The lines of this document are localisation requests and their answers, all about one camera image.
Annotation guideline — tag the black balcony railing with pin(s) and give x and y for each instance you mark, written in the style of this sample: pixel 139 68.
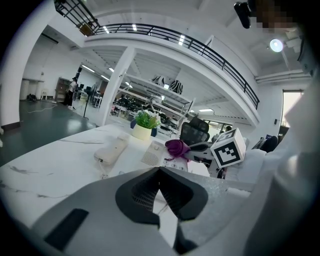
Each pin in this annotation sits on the black balcony railing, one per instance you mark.
pixel 226 65

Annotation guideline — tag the row of black white pods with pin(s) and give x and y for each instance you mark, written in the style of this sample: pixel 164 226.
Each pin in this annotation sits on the row of black white pods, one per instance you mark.
pixel 130 102

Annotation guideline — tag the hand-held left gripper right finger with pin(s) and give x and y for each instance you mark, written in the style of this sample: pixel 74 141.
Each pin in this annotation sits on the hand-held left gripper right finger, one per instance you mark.
pixel 212 200

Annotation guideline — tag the white marble table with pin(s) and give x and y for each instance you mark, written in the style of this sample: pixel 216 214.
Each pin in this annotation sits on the white marble table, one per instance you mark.
pixel 62 160

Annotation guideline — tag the black standing fan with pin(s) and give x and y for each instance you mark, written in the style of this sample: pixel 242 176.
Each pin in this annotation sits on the black standing fan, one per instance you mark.
pixel 87 100

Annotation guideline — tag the potted plant with white flowers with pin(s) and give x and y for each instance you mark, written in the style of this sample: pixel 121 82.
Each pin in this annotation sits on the potted plant with white flowers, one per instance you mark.
pixel 145 125

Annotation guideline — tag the black mesh office chair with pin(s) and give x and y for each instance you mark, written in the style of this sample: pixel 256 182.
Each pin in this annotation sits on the black mesh office chair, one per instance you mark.
pixel 195 130

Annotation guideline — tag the white metal storage rack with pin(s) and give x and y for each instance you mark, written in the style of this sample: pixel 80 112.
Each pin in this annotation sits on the white metal storage rack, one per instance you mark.
pixel 160 97

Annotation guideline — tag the person's right forearm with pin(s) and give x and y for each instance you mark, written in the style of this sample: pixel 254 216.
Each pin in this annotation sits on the person's right forearm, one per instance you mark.
pixel 245 162

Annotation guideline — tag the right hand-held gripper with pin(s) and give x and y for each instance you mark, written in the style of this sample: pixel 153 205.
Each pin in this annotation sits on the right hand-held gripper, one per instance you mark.
pixel 228 150

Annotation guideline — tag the purple cloth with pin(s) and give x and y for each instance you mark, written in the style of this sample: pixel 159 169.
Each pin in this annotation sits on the purple cloth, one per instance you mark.
pixel 176 148

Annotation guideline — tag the black head camera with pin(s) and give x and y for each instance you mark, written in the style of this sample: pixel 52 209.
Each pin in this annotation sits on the black head camera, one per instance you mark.
pixel 242 12

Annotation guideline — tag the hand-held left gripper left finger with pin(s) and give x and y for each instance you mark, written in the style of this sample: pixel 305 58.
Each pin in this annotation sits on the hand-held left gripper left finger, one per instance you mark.
pixel 100 212

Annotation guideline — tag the white phone base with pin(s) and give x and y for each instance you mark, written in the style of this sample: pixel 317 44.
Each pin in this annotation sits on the white phone base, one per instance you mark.
pixel 160 157

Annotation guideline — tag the wooden shelf unit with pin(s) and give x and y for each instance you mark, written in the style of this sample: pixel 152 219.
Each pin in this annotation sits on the wooden shelf unit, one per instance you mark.
pixel 62 90

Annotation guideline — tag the round ceiling lamp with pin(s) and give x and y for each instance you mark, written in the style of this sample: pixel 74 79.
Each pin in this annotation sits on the round ceiling lamp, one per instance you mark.
pixel 276 45

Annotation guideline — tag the white telephone handset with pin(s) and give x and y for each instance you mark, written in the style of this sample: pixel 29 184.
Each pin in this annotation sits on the white telephone handset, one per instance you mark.
pixel 111 151

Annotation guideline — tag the person's grey jacket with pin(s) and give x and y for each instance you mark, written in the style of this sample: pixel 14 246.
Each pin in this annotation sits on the person's grey jacket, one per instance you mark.
pixel 287 175

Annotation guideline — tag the black white striped bag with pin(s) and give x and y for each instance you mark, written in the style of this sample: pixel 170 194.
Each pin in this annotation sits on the black white striped bag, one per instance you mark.
pixel 158 80
pixel 176 86

